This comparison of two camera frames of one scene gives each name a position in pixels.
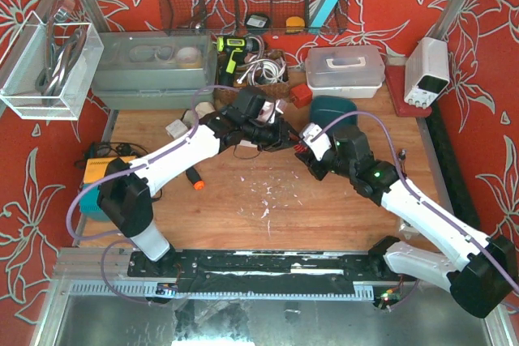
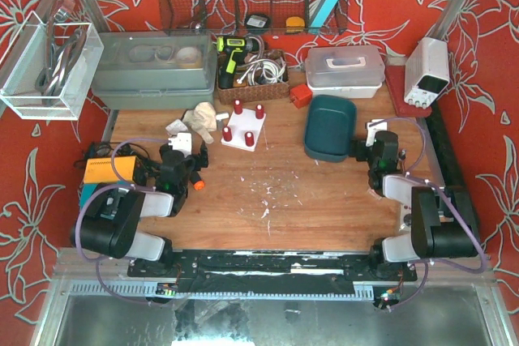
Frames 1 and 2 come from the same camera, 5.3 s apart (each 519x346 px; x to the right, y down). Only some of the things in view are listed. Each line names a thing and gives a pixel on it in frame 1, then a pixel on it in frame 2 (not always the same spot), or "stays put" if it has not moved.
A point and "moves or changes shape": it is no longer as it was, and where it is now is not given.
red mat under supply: [396, 81] stays put
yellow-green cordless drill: [230, 49] stays put
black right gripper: [313, 164] → [361, 150]
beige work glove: [202, 108] stays put
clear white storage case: [345, 71] stays put
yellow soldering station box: [96, 168] stays put
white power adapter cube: [176, 129] stays put
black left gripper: [270, 138] → [201, 156]
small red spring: [300, 147] moves or changes shape
